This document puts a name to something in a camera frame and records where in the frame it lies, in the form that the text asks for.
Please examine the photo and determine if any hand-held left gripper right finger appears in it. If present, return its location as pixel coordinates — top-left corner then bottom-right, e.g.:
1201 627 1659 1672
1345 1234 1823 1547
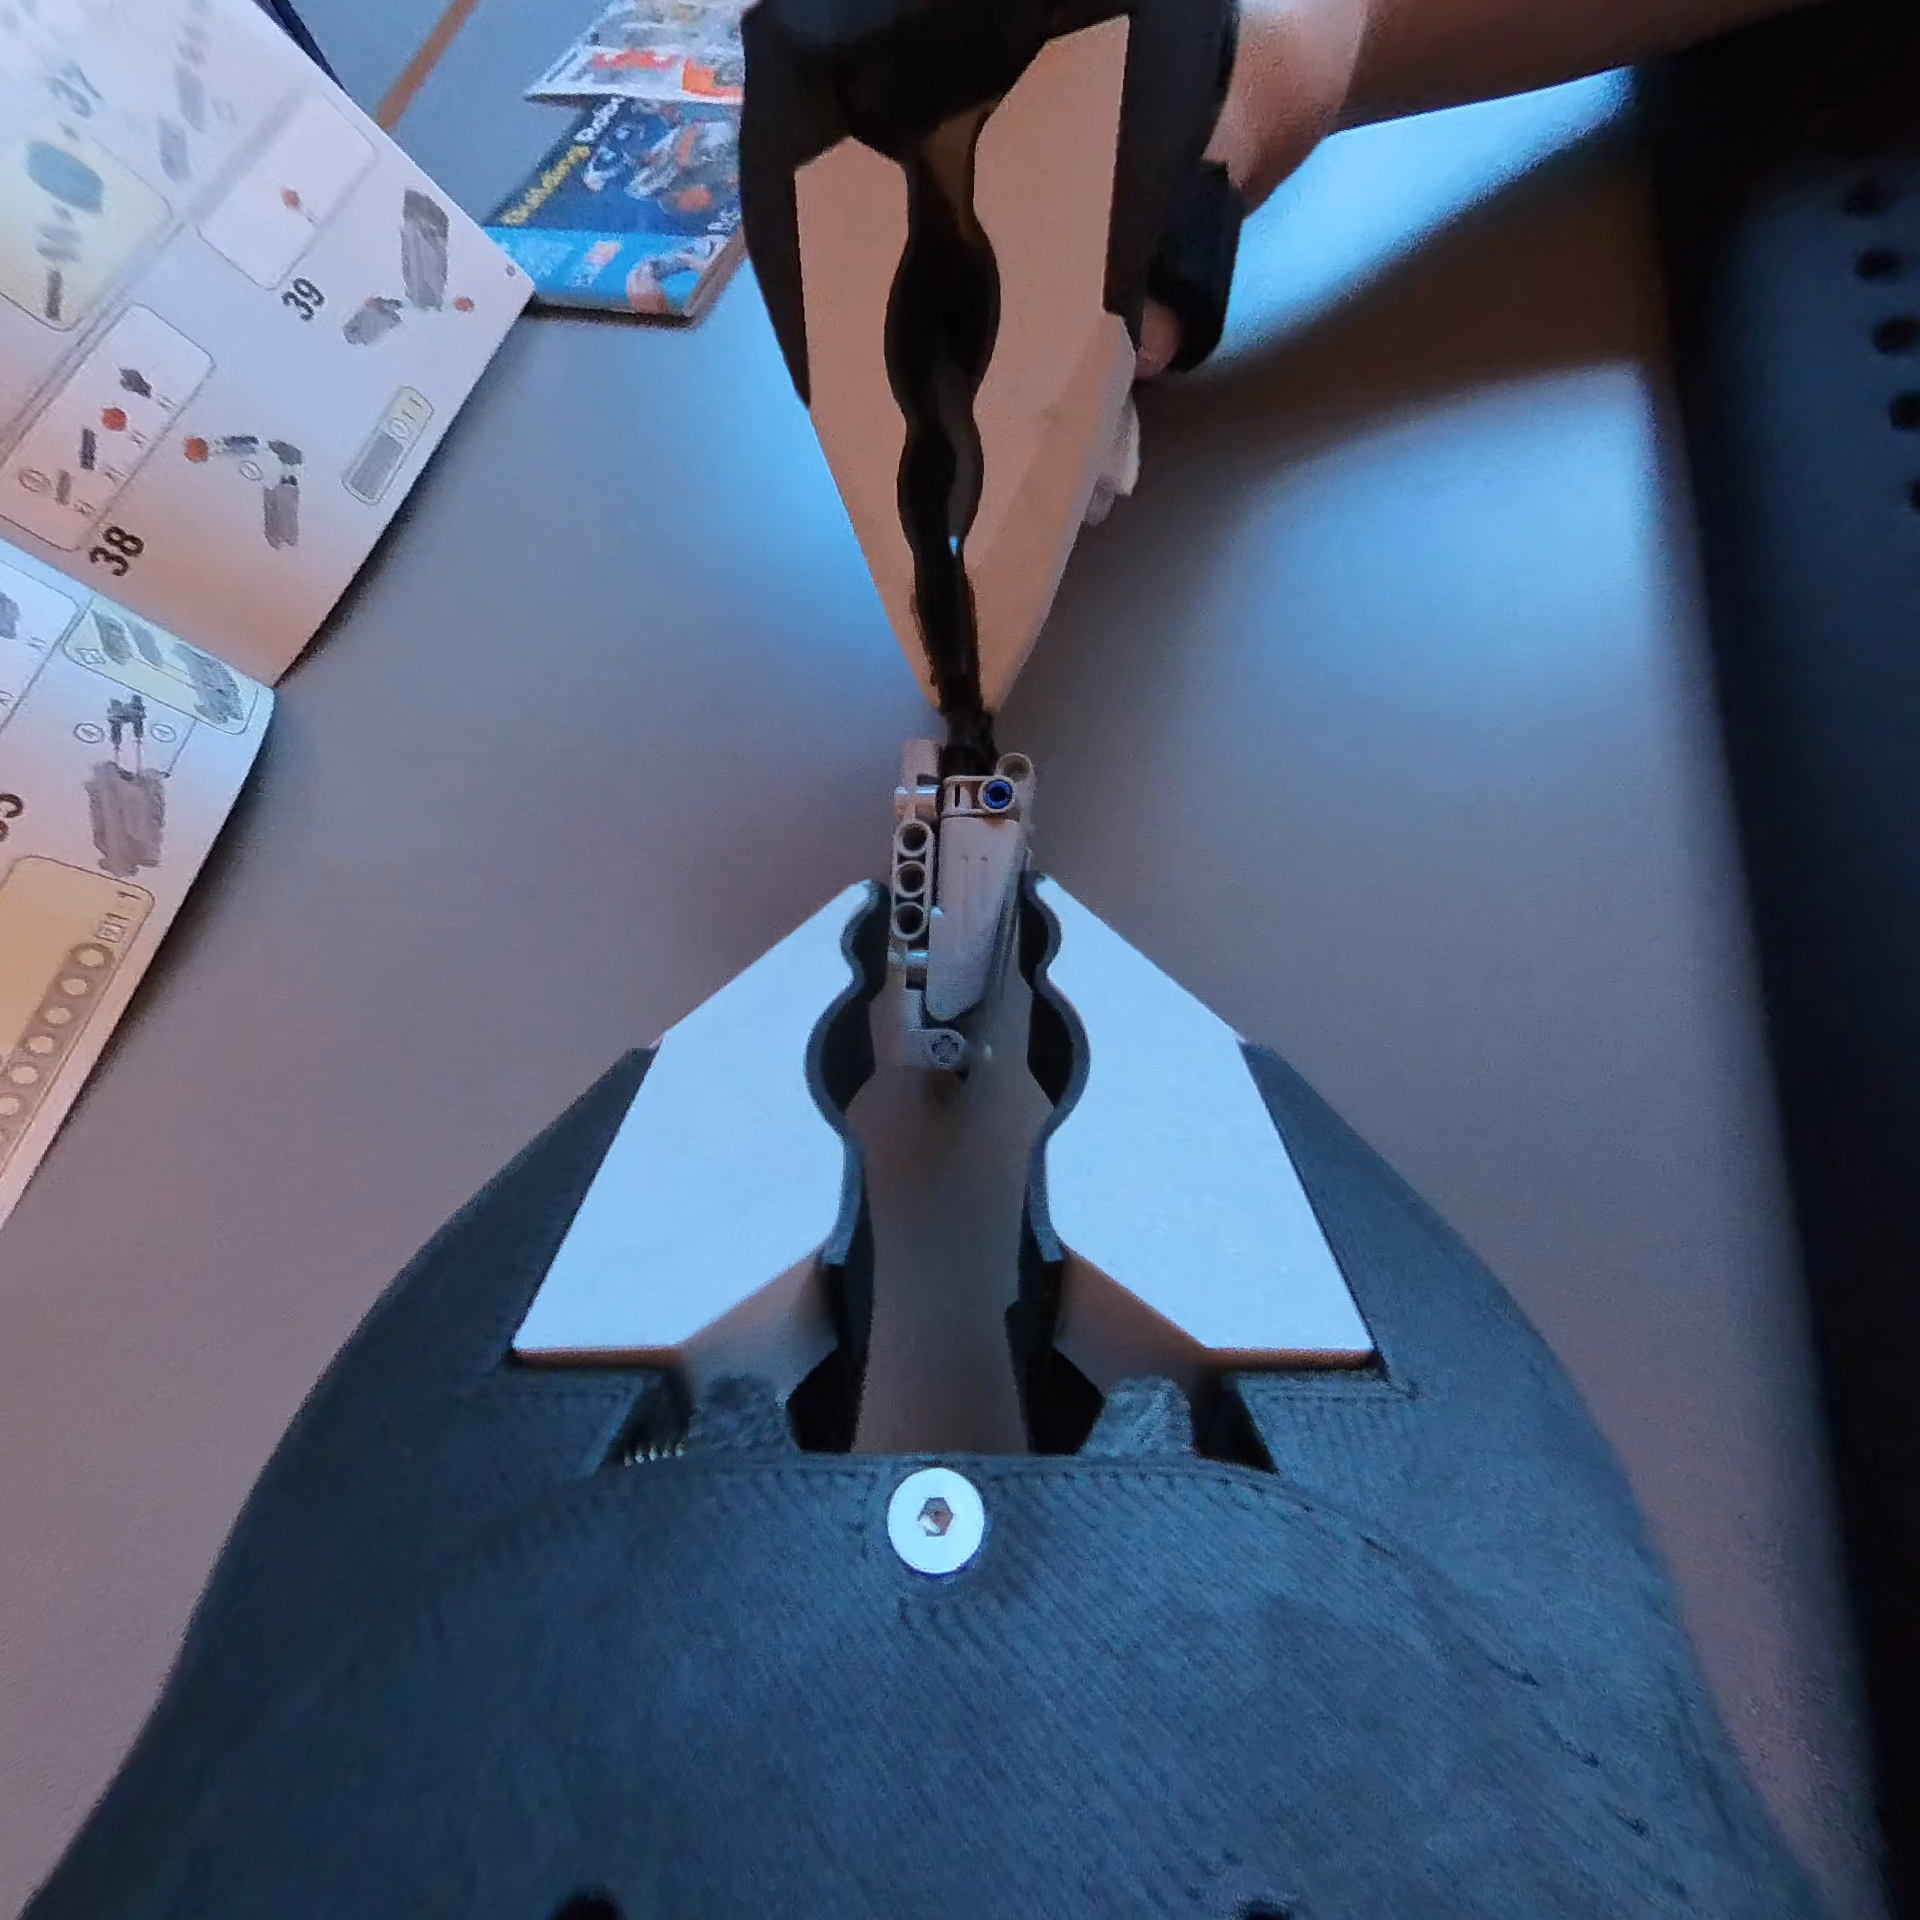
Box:
1020 874 1375 1413

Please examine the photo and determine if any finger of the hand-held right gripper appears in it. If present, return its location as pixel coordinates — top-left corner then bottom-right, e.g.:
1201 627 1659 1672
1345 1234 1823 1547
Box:
955 15 1139 718
791 147 957 710

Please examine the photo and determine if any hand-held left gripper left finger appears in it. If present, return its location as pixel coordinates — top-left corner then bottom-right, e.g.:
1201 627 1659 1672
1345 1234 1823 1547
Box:
510 877 888 1413

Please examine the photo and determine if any grey toy brick assembly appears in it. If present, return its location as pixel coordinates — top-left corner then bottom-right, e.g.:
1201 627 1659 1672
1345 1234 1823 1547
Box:
874 721 1041 1087

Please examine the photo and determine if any grey desk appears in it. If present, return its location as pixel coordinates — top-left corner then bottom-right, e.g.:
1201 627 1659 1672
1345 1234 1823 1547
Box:
0 0 1892 1920

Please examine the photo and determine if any person's right hand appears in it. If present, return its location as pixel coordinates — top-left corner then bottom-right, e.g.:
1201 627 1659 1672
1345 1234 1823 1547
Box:
1131 0 1370 381

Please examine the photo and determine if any colourful leaflet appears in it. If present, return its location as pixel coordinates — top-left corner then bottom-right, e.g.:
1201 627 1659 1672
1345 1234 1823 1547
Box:
523 0 751 109

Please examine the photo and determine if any blue booklet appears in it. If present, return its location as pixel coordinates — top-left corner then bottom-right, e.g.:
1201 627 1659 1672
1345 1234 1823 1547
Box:
481 103 749 323

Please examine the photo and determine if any white instruction booklet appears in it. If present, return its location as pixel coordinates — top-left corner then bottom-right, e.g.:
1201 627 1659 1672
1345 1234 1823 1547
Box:
0 0 538 1229

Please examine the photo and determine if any black perforated tray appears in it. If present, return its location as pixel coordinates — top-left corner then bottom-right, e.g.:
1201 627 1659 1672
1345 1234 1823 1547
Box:
1632 61 1920 1920

